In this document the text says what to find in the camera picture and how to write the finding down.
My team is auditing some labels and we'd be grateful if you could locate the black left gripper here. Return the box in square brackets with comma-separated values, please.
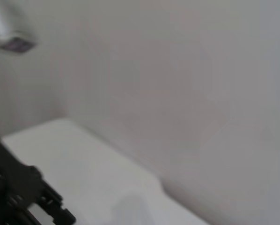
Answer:
[0, 126, 76, 225]

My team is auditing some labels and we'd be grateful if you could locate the left wrist camera housing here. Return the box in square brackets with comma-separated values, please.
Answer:
[0, 0, 39, 56]

